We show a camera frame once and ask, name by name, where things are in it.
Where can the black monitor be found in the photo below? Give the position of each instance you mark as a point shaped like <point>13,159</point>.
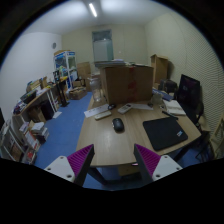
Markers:
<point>188,91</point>

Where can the wooden table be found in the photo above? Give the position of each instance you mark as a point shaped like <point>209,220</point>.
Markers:
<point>117,148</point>

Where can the cardboard box on floor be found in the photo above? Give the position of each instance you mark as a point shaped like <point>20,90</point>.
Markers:
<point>77,93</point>

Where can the black pen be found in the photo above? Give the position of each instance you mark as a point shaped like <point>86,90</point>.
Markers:
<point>170,115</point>

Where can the claw machine cabinet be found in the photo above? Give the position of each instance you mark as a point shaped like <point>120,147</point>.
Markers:
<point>65,63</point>

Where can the wooden side desk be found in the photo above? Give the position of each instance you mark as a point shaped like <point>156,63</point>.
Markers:
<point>44,105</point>

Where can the transparent plastic container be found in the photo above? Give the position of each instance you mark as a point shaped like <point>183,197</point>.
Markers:
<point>95,85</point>

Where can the white remote control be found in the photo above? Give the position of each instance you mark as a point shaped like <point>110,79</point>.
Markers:
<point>102,115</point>

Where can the black computer mouse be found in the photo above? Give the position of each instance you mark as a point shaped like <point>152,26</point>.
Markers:
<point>118,125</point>

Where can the open white notebook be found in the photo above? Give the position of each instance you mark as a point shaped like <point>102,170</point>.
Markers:
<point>174,107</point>

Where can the tall cardboard box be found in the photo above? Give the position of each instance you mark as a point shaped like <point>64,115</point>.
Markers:
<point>160,65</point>

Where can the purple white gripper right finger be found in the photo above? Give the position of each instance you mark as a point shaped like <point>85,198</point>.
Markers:
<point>152,166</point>

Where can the white bookshelf with books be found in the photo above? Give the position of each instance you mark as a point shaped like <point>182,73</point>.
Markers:
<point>22,148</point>

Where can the ceiling fluorescent light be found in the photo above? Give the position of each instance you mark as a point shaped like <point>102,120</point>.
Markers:
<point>92,8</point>

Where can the black mouse pad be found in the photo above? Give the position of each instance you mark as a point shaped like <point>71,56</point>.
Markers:
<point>164,133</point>

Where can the grey door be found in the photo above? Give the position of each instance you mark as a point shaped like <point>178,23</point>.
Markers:
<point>102,45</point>

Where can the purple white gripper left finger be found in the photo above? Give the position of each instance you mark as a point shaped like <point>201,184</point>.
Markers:
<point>73,168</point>

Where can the large cardboard box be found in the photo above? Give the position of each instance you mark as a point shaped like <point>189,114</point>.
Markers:
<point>126,84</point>

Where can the white air conditioner remote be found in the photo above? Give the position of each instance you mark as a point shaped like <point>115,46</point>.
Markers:
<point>124,109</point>

